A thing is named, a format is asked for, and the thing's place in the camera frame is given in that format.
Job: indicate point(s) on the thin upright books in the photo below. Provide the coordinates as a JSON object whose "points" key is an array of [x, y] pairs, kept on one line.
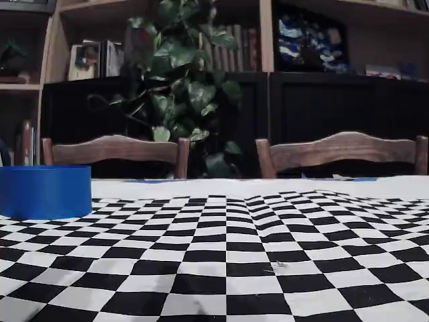
{"points": [[27, 144]]}

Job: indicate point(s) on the wide picture card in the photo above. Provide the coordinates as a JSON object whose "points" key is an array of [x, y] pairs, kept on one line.
{"points": [[83, 62]]}

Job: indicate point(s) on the blue round box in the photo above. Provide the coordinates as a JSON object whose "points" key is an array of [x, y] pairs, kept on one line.
{"points": [[45, 192]]}

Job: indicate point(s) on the black cabinet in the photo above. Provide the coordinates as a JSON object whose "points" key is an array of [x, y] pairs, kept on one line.
{"points": [[318, 107]]}

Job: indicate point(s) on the blue patterned painting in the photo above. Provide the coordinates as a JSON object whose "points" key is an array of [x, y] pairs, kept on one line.
{"points": [[311, 43]]}

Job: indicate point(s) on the row of brown books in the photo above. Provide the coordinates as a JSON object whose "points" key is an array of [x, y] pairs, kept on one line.
{"points": [[248, 50]]}

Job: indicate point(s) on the light wooden bookshelf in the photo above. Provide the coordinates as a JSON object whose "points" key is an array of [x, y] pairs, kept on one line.
{"points": [[52, 50]]}

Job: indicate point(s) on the narrow picture card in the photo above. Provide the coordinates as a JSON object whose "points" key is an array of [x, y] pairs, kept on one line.
{"points": [[112, 58]]}

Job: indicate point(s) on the green leafy houseplant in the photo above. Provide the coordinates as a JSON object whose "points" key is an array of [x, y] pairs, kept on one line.
{"points": [[197, 94]]}

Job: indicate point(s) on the blue tape strip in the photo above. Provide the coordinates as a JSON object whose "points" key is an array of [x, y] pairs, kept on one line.
{"points": [[358, 179], [154, 180]]}

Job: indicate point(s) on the checkered paper mat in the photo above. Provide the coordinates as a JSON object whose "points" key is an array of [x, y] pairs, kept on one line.
{"points": [[214, 268]]}

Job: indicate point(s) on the dark figurine on wooden base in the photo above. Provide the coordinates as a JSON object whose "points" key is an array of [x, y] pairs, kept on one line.
{"points": [[13, 57]]}

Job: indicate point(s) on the wooden chair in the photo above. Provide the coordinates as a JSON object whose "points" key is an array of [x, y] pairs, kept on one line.
{"points": [[342, 149], [114, 151]]}

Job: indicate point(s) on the colourful flat box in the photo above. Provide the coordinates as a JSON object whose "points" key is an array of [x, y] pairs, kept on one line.
{"points": [[388, 72]]}

